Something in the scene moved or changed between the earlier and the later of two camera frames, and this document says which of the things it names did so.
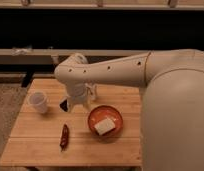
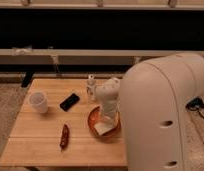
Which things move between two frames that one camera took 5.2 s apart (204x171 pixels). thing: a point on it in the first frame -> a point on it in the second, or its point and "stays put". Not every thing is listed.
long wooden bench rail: [43, 56] stays put
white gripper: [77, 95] -> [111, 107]
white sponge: [106, 126] stays put
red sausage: [64, 140] stays put
